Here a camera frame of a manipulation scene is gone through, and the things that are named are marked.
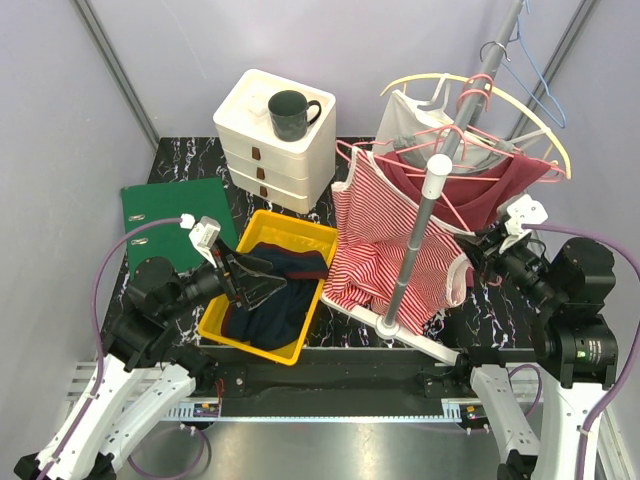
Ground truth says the white rack base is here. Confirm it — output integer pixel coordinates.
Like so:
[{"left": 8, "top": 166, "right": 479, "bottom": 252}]
[{"left": 320, "top": 294, "right": 459, "bottom": 366}]

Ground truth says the navy tank top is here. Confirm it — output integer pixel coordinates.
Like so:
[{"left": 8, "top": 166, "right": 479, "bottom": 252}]
[{"left": 221, "top": 242, "right": 329, "bottom": 351}]

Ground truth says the cream plastic hanger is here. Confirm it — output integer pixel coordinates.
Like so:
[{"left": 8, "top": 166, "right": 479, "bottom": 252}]
[{"left": 380, "top": 72, "right": 573, "bottom": 180}]

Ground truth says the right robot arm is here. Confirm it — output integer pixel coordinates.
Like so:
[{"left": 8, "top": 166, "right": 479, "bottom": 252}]
[{"left": 453, "top": 226, "right": 619, "bottom": 479}]

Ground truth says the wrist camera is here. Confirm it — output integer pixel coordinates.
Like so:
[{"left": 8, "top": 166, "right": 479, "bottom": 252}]
[
  {"left": 180, "top": 213, "right": 221, "bottom": 264},
  {"left": 497, "top": 194, "right": 548, "bottom": 253}
]

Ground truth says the dark green mug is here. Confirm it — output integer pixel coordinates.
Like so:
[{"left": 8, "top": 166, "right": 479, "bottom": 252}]
[{"left": 267, "top": 90, "right": 322, "bottom": 142}]

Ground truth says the yellow plastic tray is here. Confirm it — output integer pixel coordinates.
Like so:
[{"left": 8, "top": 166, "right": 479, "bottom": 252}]
[{"left": 198, "top": 210, "right": 338, "bottom": 366}]

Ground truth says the pink hanger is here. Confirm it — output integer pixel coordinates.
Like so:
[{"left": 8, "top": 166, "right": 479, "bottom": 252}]
[
  {"left": 335, "top": 140, "right": 504, "bottom": 287},
  {"left": 389, "top": 89, "right": 569, "bottom": 186},
  {"left": 374, "top": 74, "right": 516, "bottom": 161}
]

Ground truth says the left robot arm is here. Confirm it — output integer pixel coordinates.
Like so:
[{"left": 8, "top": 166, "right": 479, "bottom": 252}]
[{"left": 14, "top": 251, "right": 287, "bottom": 479}]

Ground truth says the light blue wire hanger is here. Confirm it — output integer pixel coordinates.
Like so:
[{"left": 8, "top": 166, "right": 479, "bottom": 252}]
[{"left": 501, "top": 13, "right": 567, "bottom": 129}]

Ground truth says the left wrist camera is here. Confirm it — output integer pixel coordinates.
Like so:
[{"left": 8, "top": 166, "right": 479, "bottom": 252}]
[{"left": 180, "top": 213, "right": 221, "bottom": 264}]

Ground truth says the white drawer unit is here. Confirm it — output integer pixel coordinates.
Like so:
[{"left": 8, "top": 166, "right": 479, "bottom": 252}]
[{"left": 213, "top": 69, "right": 336, "bottom": 214}]

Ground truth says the maroon tank top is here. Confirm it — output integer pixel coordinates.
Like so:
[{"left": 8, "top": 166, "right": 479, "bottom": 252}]
[{"left": 374, "top": 152, "right": 561, "bottom": 229}]

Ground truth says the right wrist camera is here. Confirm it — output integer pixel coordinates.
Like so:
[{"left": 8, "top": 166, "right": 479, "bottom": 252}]
[{"left": 497, "top": 194, "right": 548, "bottom": 253}]

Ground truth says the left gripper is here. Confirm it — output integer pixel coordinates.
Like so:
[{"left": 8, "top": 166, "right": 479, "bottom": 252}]
[{"left": 161, "top": 236, "right": 287, "bottom": 319}]

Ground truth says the grey clothes rack pole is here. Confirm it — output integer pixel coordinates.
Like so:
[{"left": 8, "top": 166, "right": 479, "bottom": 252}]
[{"left": 384, "top": 1, "right": 525, "bottom": 327}]

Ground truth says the green ring binder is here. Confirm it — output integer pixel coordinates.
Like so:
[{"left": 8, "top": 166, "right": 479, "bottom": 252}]
[{"left": 121, "top": 178, "right": 238, "bottom": 275}]

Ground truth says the pink hanger top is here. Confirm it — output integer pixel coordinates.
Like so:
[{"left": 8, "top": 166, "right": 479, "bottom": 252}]
[{"left": 374, "top": 74, "right": 516, "bottom": 161}]

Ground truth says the red white striped tank top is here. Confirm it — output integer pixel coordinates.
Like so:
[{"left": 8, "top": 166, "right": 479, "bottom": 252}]
[{"left": 324, "top": 148, "right": 471, "bottom": 334}]

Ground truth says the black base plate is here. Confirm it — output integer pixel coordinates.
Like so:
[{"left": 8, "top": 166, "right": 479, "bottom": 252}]
[{"left": 190, "top": 346, "right": 479, "bottom": 422}]

